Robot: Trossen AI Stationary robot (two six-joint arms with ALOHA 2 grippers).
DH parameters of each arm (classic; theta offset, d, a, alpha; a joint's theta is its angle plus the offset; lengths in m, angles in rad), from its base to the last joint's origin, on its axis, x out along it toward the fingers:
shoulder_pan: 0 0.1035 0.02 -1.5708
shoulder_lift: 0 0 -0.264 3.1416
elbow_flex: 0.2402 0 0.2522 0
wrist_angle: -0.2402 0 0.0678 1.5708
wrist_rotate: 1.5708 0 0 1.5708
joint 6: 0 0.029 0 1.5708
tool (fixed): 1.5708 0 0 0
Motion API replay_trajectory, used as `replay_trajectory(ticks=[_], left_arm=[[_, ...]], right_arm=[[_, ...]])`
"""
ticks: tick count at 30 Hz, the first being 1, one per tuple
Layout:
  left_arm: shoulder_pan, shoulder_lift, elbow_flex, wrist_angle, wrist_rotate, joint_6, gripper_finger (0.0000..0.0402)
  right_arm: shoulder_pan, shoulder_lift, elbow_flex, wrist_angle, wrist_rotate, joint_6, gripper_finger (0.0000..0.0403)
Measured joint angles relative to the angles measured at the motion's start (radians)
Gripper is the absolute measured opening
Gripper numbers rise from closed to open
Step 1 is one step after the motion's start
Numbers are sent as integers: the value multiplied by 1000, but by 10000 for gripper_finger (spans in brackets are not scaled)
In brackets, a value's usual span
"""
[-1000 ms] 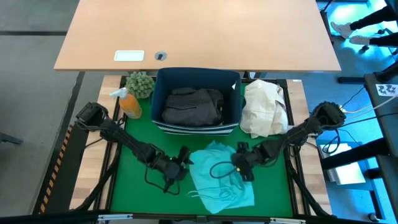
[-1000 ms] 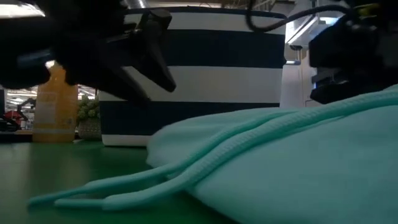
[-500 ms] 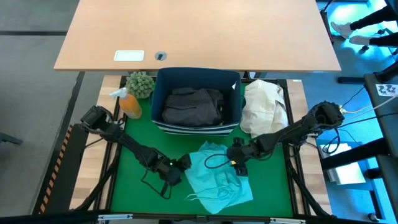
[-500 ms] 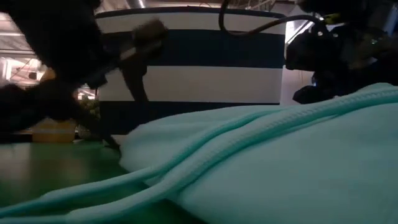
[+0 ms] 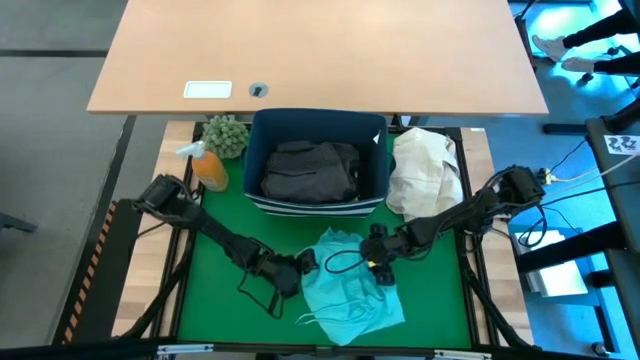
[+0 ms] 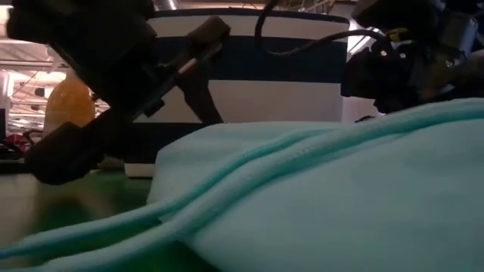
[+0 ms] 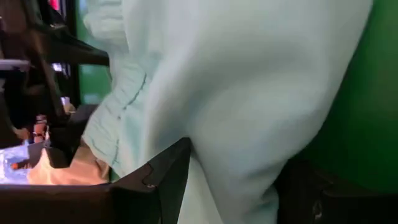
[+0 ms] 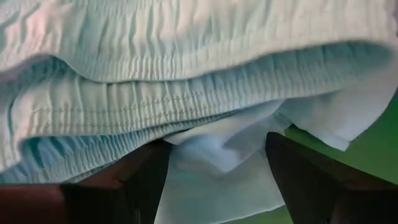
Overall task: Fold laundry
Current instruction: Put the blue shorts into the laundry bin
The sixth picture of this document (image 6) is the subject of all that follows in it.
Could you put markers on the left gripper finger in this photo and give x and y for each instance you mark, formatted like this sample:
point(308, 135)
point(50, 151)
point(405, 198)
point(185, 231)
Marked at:
point(200, 98)
point(68, 151)

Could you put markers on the navy white striped laundry basket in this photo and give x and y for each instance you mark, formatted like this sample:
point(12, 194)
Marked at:
point(272, 98)

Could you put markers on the light blue shorts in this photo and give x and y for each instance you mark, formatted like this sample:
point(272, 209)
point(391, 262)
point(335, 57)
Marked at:
point(321, 196)

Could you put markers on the orange spray bottle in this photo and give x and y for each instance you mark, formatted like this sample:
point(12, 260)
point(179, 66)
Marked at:
point(68, 106)

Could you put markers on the green table mat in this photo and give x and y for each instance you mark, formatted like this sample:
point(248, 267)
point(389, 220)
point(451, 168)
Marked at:
point(75, 200)

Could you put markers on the narrow shiny round duct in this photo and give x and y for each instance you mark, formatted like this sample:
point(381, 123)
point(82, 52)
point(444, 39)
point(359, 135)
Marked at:
point(166, 4)

